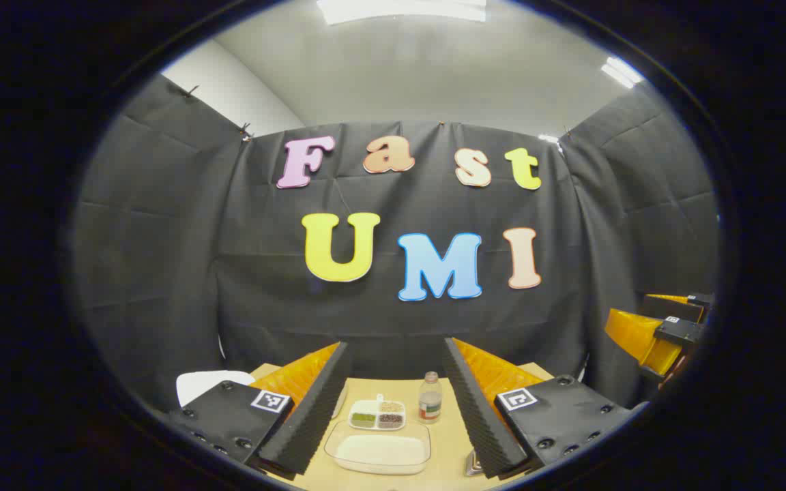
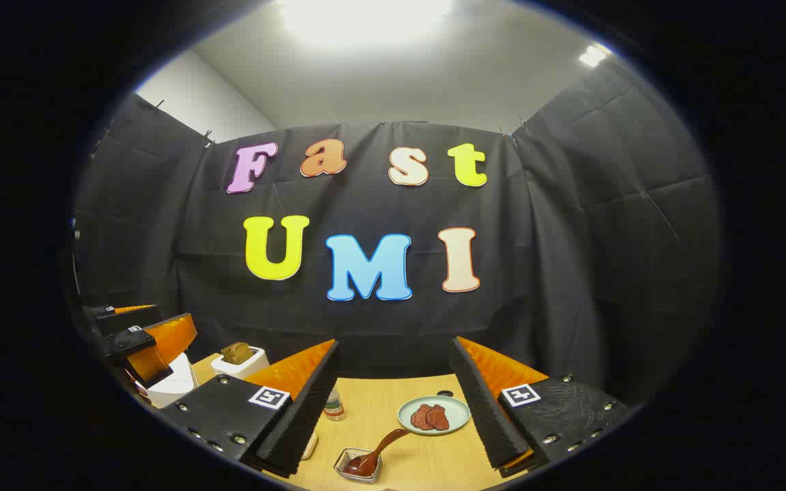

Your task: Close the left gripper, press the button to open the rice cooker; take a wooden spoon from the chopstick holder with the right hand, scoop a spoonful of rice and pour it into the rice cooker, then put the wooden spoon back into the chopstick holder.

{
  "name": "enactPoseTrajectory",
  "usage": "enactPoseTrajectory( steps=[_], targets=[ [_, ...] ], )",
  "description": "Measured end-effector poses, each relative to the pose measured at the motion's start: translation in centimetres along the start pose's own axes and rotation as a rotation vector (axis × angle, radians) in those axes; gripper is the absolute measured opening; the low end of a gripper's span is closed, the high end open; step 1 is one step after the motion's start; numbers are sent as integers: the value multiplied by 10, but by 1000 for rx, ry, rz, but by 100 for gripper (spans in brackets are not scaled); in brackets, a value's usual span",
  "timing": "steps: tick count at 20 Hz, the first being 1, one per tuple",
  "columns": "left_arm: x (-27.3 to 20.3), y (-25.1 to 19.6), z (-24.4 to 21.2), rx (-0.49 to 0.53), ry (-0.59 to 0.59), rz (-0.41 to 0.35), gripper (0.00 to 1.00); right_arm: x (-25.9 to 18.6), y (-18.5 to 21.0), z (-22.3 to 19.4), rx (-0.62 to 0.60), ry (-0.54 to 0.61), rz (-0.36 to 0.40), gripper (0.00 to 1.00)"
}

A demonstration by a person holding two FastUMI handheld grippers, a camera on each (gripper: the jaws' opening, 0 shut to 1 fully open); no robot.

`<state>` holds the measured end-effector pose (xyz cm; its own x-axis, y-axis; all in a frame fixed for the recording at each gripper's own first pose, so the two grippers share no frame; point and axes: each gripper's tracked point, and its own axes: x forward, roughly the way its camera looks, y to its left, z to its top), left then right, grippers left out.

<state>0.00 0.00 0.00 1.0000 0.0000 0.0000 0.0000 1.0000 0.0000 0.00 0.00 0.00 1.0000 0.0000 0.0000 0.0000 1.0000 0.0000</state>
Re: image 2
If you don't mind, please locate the large ceiling light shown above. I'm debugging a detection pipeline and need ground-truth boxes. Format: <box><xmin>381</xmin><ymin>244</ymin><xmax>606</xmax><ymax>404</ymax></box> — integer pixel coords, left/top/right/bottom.
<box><xmin>280</xmin><ymin>0</ymin><xmax>452</xmax><ymax>42</ymax></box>

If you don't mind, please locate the pale green plate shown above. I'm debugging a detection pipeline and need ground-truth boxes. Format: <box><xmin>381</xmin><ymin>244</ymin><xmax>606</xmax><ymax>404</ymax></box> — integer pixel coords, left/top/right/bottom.
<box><xmin>398</xmin><ymin>396</ymin><xmax>471</xmax><ymax>434</ymax></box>

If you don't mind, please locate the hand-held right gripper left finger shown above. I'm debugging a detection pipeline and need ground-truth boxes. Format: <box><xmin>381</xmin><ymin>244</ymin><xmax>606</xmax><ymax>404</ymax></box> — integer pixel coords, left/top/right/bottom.
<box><xmin>161</xmin><ymin>339</ymin><xmax>340</xmax><ymax>478</ymax></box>

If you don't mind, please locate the brown bread slice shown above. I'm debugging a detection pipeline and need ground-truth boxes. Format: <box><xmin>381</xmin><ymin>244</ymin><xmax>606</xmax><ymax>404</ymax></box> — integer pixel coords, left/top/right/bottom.
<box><xmin>220</xmin><ymin>342</ymin><xmax>256</xmax><ymax>364</ymax></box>

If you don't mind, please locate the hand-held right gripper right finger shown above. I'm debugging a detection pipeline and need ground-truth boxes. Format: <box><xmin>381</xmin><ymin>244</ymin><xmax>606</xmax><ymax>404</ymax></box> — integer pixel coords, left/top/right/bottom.
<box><xmin>449</xmin><ymin>336</ymin><xmax>629</xmax><ymax>478</ymax></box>

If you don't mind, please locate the clear glass chopstick holder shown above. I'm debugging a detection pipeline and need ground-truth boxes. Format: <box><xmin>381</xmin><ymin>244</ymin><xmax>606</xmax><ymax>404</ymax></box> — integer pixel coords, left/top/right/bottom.
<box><xmin>334</xmin><ymin>447</ymin><xmax>383</xmax><ymax>483</ymax></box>

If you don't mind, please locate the white toaster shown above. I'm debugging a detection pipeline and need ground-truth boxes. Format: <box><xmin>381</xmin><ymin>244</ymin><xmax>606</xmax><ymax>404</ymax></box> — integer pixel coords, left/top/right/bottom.
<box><xmin>211</xmin><ymin>346</ymin><xmax>270</xmax><ymax>380</ymax></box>

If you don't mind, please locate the black backdrop cloth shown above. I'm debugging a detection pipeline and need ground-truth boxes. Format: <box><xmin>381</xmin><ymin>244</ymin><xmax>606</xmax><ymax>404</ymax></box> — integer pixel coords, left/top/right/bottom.
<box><xmin>69</xmin><ymin>58</ymin><xmax>721</xmax><ymax>410</ymax></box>

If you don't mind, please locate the white rice cooker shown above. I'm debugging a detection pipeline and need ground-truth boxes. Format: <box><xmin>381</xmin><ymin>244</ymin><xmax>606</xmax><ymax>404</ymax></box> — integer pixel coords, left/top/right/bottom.
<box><xmin>135</xmin><ymin>352</ymin><xmax>197</xmax><ymax>408</ymax></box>

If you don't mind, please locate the small ceiling light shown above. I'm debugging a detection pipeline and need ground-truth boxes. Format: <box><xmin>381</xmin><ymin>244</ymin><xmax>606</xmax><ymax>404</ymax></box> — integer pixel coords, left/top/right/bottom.
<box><xmin>579</xmin><ymin>44</ymin><xmax>612</xmax><ymax>68</ymax></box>

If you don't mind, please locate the brown wooden spoon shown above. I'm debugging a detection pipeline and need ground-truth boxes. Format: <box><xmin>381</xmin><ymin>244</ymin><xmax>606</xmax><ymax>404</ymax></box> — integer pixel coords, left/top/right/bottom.
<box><xmin>344</xmin><ymin>428</ymin><xmax>411</xmax><ymax>477</ymax></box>

